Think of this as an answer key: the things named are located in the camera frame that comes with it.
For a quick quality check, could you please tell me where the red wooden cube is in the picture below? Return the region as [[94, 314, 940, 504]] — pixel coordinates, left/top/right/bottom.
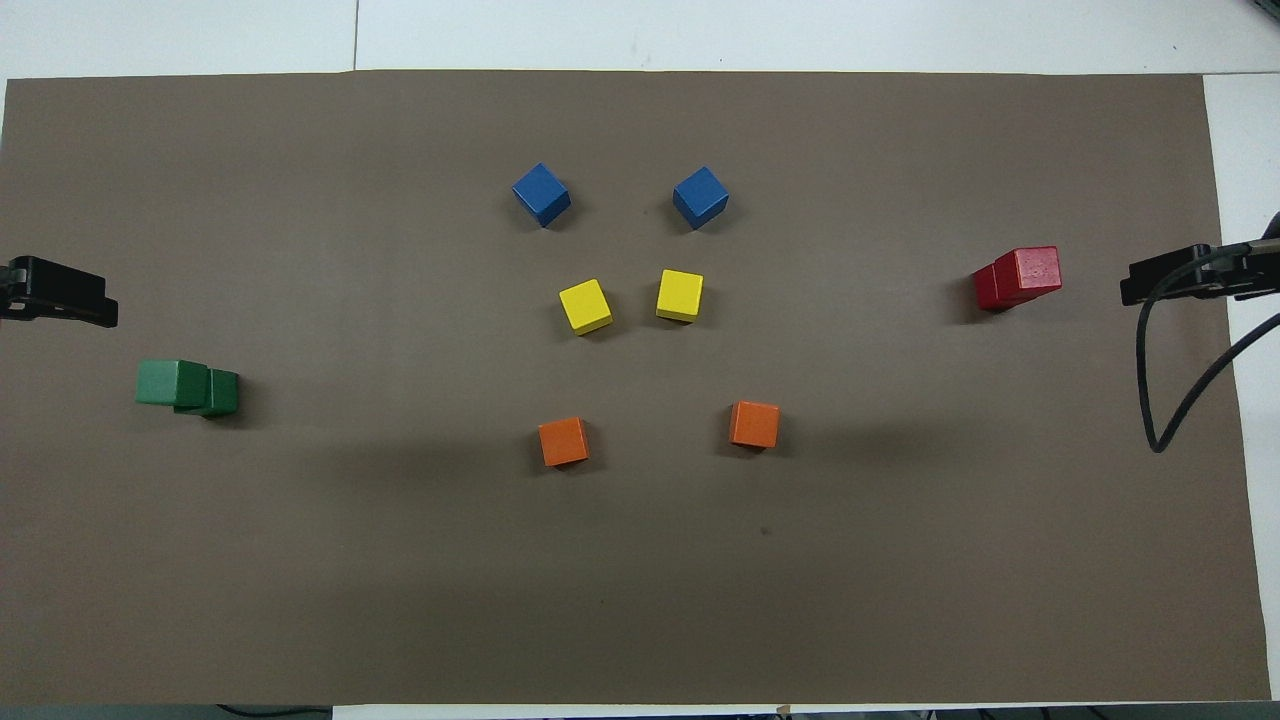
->
[[994, 245, 1064, 303], [972, 262, 1023, 314]]

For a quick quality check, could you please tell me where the green wooden cube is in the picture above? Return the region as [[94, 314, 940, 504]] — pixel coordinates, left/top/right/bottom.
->
[[174, 368, 242, 420], [135, 358, 212, 409]]

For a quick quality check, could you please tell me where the blue wooden cube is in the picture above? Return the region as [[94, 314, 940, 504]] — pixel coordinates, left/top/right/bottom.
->
[[511, 162, 573, 229], [672, 165, 731, 231]]

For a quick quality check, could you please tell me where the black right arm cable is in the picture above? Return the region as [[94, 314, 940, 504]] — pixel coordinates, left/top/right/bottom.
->
[[1136, 240, 1280, 455]]

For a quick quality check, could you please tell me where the yellow wooden cube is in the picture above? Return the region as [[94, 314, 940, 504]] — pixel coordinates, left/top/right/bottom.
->
[[558, 278, 615, 336], [655, 268, 705, 324]]

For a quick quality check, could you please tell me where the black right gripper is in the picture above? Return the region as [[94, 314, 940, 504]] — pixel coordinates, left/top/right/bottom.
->
[[1119, 243, 1280, 308]]

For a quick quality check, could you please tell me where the orange wooden cube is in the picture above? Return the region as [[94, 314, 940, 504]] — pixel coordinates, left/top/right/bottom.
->
[[537, 416, 591, 468], [728, 400, 782, 450]]

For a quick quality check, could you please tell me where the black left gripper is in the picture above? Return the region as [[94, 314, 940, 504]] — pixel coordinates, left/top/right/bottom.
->
[[0, 255, 120, 330]]

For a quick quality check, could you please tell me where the brown table mat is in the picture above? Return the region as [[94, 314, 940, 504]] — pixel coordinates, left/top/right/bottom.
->
[[0, 68, 1273, 706]]

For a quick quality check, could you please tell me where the black cable at table edge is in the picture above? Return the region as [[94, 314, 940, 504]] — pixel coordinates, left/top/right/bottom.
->
[[215, 703, 333, 720]]

